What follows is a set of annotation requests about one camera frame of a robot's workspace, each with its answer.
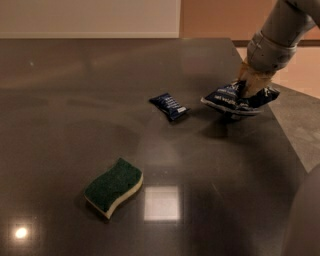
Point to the green and cream sponge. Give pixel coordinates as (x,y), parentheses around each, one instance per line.
(114,187)

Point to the blue chip bag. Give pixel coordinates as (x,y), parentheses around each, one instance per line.
(227,100)

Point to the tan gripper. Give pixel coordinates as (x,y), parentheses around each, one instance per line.
(268,57)

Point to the small dark blue snack packet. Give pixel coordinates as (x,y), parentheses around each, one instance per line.
(168,105)

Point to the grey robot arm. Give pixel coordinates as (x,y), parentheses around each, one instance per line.
(273,46)

